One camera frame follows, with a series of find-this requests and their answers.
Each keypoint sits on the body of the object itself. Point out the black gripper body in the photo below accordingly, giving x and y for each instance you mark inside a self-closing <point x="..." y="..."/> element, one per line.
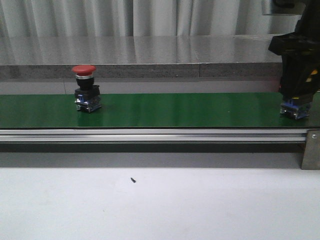
<point x="306" y="37"/>

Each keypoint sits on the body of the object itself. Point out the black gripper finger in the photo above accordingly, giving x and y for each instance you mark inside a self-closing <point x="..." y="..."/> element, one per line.
<point x="300" y="76"/>

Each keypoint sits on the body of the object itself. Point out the green conveyor belt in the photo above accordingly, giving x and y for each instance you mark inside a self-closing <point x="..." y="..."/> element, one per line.
<point x="154" y="110"/>

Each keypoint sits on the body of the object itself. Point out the grey pleated curtain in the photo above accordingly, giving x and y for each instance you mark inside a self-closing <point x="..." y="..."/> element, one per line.
<point x="96" y="18"/>

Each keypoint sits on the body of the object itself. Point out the metal conveyor support bracket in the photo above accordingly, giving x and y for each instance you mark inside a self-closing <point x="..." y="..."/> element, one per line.
<point x="311" y="156"/>

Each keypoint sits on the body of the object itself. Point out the aluminium conveyor side rail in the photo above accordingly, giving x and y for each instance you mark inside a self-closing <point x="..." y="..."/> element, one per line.
<point x="154" y="135"/>

